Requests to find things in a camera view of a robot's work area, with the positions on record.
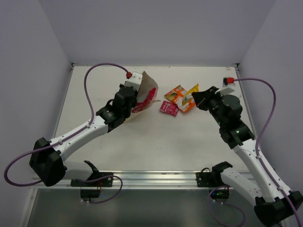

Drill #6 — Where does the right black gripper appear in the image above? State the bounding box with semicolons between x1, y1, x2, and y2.
191;86;225;127

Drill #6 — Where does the yellow snack packet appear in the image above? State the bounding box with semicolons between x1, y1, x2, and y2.
176;83;199;113

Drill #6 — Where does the magenta large snack packet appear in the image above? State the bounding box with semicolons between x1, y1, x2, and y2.
132;87;158;113

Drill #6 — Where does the brown paper bag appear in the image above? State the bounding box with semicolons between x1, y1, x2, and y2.
125;71;159;122

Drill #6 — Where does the orange snack packet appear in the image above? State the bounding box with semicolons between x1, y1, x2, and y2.
164;85;187;104

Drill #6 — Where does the small red snack packet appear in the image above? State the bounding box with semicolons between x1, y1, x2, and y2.
160;101;179;117

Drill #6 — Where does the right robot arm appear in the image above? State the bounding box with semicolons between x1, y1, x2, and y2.
192;87;303;227

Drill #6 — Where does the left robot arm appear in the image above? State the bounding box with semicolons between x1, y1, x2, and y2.
29;82;140;187

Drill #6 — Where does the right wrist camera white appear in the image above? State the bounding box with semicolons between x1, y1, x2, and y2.
215;77;236;96

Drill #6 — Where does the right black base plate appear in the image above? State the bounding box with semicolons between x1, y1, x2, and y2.
196;167;224;188

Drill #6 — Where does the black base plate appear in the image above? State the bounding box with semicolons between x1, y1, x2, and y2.
71;160;113;187
196;167;224;188

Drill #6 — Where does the aluminium rail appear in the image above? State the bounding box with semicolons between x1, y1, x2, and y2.
33;170;280;190

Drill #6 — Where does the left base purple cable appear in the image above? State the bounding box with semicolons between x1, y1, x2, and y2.
80;174;124;206

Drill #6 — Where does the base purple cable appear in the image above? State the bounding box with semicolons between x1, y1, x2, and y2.
207;185;246;227
80;174;124;206

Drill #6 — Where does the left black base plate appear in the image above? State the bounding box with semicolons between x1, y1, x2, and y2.
71;160;113;187

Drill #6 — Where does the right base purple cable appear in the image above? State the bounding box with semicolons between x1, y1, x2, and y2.
207;185;246;227

